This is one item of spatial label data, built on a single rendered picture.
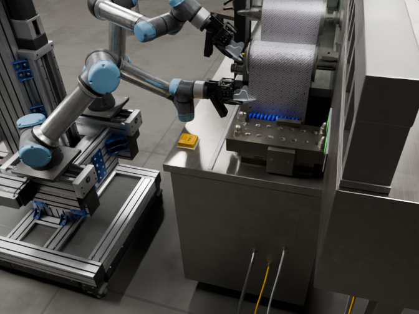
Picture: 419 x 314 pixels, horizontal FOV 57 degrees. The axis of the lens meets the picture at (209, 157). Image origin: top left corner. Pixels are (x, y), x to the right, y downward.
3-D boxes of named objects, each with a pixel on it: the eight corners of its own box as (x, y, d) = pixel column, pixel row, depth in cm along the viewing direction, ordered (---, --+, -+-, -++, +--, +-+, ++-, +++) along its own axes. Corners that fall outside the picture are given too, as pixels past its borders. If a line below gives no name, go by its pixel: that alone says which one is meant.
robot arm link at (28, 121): (53, 132, 177) (44, 106, 168) (54, 148, 167) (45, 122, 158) (25, 137, 174) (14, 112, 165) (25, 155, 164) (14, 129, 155)
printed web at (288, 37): (262, 93, 199) (268, -10, 167) (309, 98, 193) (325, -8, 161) (247, 136, 170) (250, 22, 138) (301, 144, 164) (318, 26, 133)
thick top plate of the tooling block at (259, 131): (235, 128, 164) (235, 116, 161) (333, 141, 155) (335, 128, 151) (226, 150, 153) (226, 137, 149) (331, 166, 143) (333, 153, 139)
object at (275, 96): (247, 113, 163) (249, 73, 151) (304, 120, 157) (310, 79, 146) (247, 114, 163) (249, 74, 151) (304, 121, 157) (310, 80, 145)
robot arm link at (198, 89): (193, 101, 162) (199, 92, 168) (204, 103, 161) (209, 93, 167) (192, 85, 157) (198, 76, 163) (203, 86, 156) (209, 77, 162)
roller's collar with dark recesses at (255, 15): (252, 17, 172) (252, 2, 168) (265, 18, 170) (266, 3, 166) (249, 22, 167) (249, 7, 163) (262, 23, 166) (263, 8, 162)
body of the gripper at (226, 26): (234, 38, 146) (209, 16, 144) (221, 53, 152) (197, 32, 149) (239, 30, 152) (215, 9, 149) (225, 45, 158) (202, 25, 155)
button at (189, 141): (183, 137, 172) (183, 133, 171) (198, 139, 171) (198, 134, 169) (178, 146, 167) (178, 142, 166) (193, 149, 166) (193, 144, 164)
